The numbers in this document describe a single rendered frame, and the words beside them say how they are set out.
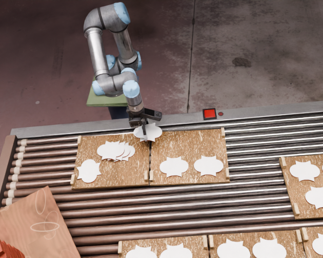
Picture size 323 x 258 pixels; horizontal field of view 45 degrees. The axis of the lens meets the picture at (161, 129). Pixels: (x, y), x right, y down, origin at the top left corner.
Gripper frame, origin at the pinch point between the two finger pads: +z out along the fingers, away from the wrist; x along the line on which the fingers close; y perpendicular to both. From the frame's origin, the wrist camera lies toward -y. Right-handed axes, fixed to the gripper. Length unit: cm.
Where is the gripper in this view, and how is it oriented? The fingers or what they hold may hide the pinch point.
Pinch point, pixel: (147, 131)
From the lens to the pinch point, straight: 210.6
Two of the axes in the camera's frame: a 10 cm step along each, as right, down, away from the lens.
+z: 1.5, 6.3, 7.6
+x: -0.2, 7.7, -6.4
